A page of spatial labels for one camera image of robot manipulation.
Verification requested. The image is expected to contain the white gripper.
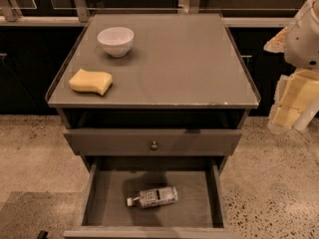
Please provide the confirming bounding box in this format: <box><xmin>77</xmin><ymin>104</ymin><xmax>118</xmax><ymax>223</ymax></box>
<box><xmin>263</xmin><ymin>28</ymin><xmax>319</xmax><ymax>134</ymax></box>

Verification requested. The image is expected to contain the blue plastic bottle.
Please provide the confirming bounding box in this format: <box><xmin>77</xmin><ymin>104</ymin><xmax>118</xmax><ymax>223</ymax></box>
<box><xmin>127</xmin><ymin>186</ymin><xmax>177</xmax><ymax>208</ymax></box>

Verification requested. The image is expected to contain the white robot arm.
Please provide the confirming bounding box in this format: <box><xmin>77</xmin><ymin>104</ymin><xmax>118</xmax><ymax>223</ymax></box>
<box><xmin>264</xmin><ymin>0</ymin><xmax>319</xmax><ymax>134</ymax></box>

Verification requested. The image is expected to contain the grey drawer cabinet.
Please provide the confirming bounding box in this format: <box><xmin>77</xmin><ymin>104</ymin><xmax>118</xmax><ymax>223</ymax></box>
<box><xmin>44</xmin><ymin>13</ymin><xmax>261</xmax><ymax>239</ymax></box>

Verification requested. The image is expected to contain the round metal drawer knob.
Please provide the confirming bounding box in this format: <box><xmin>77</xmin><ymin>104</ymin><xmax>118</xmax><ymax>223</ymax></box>
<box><xmin>151</xmin><ymin>141</ymin><xmax>159</xmax><ymax>150</ymax></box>

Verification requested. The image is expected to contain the open grey middle drawer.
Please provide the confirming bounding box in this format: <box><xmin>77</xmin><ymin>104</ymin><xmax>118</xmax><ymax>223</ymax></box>
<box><xmin>64</xmin><ymin>157</ymin><xmax>241</xmax><ymax>239</ymax></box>

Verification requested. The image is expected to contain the grey top drawer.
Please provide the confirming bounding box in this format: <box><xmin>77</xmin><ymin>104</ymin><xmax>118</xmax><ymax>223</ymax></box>
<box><xmin>64</xmin><ymin>128</ymin><xmax>241</xmax><ymax>156</ymax></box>

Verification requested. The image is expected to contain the white ceramic bowl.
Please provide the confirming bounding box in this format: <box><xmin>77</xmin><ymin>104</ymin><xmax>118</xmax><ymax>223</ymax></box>
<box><xmin>97</xmin><ymin>27</ymin><xmax>135</xmax><ymax>58</ymax></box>

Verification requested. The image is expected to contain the yellow sponge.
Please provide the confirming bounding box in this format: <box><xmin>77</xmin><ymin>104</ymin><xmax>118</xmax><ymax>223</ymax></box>
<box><xmin>69</xmin><ymin>69</ymin><xmax>113</xmax><ymax>96</ymax></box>

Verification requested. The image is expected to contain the small black object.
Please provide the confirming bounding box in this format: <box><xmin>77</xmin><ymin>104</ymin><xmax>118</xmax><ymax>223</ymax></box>
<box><xmin>37</xmin><ymin>230</ymin><xmax>48</xmax><ymax>239</ymax></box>

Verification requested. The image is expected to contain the metal railing frame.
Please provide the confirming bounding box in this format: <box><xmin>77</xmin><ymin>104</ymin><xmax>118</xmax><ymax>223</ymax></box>
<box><xmin>0</xmin><ymin>0</ymin><xmax>307</xmax><ymax>27</ymax></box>

